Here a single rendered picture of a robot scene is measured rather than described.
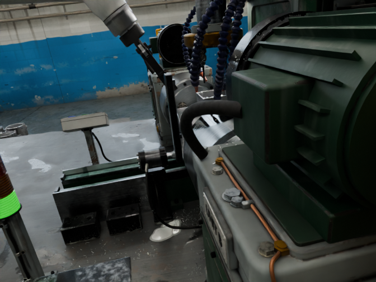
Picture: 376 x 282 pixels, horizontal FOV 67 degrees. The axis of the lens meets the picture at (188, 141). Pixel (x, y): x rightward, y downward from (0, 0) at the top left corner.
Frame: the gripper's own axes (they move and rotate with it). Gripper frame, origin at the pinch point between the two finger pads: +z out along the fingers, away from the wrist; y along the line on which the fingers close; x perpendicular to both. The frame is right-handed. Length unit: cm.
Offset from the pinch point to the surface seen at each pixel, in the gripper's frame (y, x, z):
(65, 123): 15.7, 41.2, -8.3
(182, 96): 14.6, -0.9, 11.1
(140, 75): 548, 53, 69
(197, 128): -32.1, 0.3, 6.4
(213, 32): -11.8, -19.1, -5.9
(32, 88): 565, 254, -46
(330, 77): -75, -12, -9
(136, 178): -14.7, 26.0, 14.8
